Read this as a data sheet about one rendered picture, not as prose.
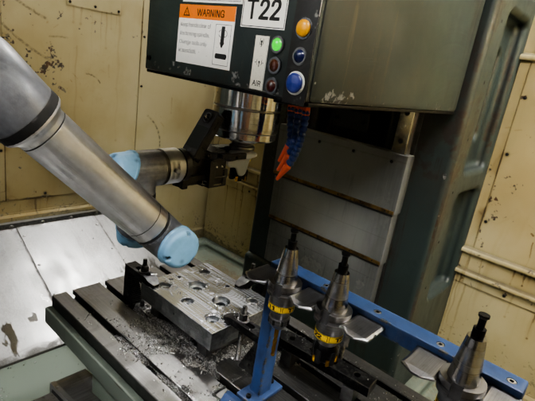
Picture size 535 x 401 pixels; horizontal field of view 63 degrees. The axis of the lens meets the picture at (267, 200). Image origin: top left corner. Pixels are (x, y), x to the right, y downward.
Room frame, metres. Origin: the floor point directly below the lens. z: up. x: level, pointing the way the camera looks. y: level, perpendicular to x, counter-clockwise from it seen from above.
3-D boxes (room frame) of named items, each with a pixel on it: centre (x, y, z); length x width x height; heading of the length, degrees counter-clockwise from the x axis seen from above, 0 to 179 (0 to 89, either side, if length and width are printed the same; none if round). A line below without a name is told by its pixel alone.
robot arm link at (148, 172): (0.83, 0.26, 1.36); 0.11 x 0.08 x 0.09; 141
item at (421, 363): (0.57, -0.27, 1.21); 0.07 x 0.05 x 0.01; 141
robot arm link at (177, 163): (0.89, 0.21, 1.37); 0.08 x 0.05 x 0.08; 51
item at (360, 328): (0.64, -0.18, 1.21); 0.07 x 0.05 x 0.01; 141
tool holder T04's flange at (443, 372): (0.53, -0.31, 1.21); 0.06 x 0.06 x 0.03
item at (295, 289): (0.74, -0.06, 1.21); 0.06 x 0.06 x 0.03
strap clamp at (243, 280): (1.17, 0.01, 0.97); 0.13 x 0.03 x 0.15; 141
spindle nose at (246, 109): (1.05, 0.08, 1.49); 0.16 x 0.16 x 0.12
